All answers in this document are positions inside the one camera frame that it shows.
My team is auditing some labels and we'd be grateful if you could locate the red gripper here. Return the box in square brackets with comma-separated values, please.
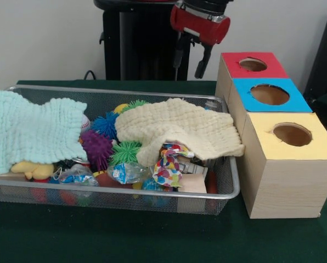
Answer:
[170, 4, 232, 79]

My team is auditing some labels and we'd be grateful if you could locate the mint waffle cloth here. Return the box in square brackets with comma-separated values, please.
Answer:
[0, 89, 88, 175]

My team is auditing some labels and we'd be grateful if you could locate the shallow mesh bin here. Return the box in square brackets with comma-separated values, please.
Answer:
[0, 84, 241, 216]

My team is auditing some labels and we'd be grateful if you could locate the wooden box with three holes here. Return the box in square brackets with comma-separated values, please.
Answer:
[215, 52, 327, 219]

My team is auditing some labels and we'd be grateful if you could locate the cream waffle cloth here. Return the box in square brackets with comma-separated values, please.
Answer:
[114, 98, 246, 167]

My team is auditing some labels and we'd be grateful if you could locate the yellow ball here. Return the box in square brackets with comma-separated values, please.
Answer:
[113, 103, 129, 115]

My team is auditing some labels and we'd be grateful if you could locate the blue spiky ball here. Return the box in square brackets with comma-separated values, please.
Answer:
[91, 111, 119, 136]

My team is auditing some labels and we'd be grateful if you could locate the colourful polka dot paper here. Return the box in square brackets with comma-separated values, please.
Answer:
[152, 144, 194, 188]

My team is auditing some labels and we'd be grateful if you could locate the green spiky ball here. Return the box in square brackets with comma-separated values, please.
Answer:
[110, 141, 142, 167]

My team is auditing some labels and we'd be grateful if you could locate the white baseball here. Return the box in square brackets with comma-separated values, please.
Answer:
[81, 114, 92, 130]

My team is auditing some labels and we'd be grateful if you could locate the purple spiky ball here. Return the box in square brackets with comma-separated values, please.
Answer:
[80, 130, 114, 172]

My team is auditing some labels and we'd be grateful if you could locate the clear packet with blue print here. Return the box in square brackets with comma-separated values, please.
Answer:
[108, 162, 150, 185]

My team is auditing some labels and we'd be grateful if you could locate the yellow plush toy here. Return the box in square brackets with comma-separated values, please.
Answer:
[11, 161, 55, 180]

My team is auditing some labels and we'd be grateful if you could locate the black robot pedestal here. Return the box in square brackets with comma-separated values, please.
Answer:
[93, 0, 210, 81]

